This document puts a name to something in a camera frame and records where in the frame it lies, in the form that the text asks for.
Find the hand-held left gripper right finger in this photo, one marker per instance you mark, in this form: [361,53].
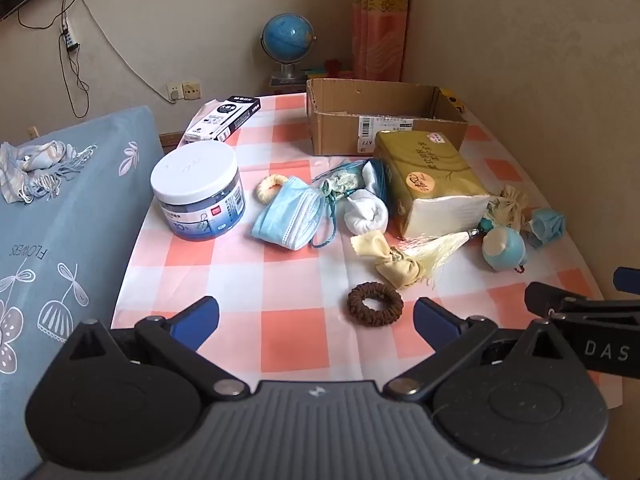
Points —
[435,321]

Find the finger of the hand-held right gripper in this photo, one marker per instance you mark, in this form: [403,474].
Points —
[545,299]
[629,279]

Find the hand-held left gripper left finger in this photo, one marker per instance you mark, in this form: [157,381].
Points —
[195,317]

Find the light blue plush toy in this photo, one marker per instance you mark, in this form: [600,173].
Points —
[505,252]

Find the cream tassel with teal bead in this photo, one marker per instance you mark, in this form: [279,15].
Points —
[445,250]

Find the brown hair scrunchie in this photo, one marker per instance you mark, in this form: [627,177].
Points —
[356,305]

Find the white socks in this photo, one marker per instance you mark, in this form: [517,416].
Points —
[365,215]

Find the light blue face mask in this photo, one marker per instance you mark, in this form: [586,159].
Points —
[287,215]

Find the brown cardboard box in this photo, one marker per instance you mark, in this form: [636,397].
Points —
[340,130]

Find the blue floral sofa cover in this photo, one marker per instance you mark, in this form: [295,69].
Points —
[75,240]

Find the gold tissue pack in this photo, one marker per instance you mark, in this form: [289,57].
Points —
[430,175]

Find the plastic jar with white lid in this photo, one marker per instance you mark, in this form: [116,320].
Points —
[195,170]

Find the black and white pen box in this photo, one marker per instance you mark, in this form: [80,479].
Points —
[222,115]

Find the yellow toy car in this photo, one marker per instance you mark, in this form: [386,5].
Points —
[450,97]

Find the blue white fringed scarf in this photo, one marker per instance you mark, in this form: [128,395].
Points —
[35,160]

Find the beige partition board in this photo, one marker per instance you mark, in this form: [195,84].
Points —
[525,60]

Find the rainbow pop toy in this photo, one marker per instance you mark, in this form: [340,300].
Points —
[320,71]

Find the red plastic toy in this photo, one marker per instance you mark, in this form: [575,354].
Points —
[332,64]

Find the blue desk globe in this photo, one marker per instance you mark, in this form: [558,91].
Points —
[287,35]

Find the pink patterned curtain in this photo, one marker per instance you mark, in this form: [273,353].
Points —
[380,20]

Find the white wall socket with plug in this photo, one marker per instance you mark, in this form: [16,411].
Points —
[173,91]

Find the beige wall socket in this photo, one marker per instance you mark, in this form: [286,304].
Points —
[191,89]

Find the small wall outlet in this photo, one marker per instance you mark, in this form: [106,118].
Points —
[31,133]

